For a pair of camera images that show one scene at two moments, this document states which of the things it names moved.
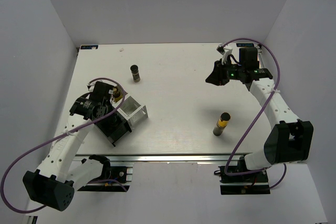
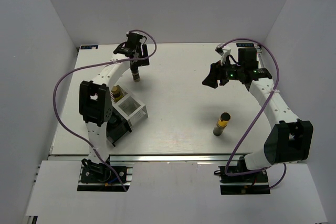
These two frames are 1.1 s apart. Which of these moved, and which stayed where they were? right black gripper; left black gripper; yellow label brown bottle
Moved: left black gripper
Stayed: yellow label brown bottle; right black gripper
